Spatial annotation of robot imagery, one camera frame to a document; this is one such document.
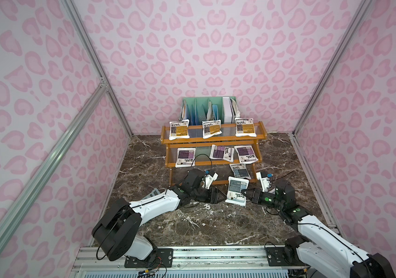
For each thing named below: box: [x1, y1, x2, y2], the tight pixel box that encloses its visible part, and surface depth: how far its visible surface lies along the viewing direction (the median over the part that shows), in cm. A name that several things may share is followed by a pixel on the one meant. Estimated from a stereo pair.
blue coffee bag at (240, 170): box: [229, 163, 252, 180], surface depth 100 cm
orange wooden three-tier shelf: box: [160, 121, 268, 186], surface depth 88 cm
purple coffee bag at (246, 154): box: [233, 145, 259, 164], surface depth 90 cm
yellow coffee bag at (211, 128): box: [202, 119, 223, 139], surface depth 81 cm
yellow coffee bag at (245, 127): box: [235, 117, 258, 138], surface depth 82 cm
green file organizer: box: [178, 96, 241, 126], surface depth 103 cm
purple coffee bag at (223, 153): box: [209, 144, 235, 163], surface depth 91 cm
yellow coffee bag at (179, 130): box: [169, 119, 190, 141], surface depth 81 cm
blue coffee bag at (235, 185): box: [225, 176, 250, 207], surface depth 82 cm
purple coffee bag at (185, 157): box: [174, 147, 197, 168], surface depth 90 cm
